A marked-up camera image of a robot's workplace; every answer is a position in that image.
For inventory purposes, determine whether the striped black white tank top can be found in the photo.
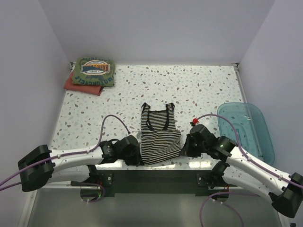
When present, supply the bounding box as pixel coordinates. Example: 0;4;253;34
141;103;181;166

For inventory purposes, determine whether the olive green tank top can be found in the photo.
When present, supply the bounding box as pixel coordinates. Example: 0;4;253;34
71;57;116;87

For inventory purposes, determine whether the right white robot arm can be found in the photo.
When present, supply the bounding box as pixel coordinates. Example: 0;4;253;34
181;124;303;218

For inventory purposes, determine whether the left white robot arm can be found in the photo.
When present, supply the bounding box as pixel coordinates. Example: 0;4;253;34
18;135;143;192

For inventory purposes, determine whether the salmon red folded tank top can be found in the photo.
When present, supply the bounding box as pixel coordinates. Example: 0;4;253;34
63;71;103;96

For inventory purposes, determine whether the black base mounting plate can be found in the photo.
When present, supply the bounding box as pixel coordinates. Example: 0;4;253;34
71;166;229;199

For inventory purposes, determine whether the blue translucent plastic bin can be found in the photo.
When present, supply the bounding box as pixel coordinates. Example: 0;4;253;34
217;102;275;165

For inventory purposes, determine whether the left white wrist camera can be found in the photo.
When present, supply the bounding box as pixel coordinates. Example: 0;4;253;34
131;131;141;139

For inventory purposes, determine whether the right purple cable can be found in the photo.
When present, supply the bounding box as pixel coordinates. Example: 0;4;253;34
193;113;303;227

